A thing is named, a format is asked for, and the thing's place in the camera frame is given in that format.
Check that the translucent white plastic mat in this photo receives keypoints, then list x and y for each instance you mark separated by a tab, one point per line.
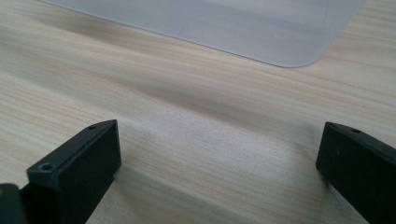
236	28

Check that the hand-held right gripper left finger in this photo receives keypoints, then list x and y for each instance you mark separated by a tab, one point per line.
77	168

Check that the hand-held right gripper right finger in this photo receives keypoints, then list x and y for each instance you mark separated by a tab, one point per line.
358	165

